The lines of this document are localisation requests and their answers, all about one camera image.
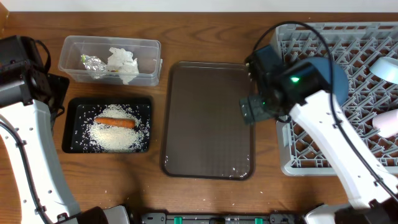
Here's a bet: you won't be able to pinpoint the yellow foil snack wrapper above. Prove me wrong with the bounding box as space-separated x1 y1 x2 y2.
81 55 106 79

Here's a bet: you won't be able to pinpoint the brown serving tray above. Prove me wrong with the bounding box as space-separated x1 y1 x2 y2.
160 62 255 180

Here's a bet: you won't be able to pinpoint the pile of white rice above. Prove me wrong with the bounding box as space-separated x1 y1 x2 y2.
66 103 151 153

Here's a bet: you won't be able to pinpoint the orange carrot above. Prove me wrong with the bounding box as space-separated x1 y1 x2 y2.
95 117 136 129

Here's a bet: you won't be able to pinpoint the white tissue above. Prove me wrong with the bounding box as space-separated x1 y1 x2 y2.
106 47 139 85

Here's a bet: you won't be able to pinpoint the dark blue plate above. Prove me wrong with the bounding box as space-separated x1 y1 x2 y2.
304 57 349 106

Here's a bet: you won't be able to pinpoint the light blue bowl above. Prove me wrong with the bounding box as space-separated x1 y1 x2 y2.
369 57 398 84

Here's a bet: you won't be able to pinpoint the white pink cup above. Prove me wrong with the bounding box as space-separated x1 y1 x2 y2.
372 110 397 138

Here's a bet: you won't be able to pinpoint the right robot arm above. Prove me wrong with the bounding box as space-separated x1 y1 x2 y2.
239 45 397 223

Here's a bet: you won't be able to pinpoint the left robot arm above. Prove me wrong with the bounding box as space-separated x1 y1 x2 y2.
1 35 130 224

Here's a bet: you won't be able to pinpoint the grey dishwasher rack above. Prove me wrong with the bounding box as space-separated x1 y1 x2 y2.
276 22 397 176

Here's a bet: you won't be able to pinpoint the black rectangular tray bin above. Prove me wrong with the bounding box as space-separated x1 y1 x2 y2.
62 97 152 153

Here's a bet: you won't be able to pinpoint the clear plastic bin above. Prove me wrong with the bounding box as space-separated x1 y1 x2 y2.
58 35 162 86

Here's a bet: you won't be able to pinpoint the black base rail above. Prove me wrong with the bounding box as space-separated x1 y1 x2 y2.
138 212 304 224

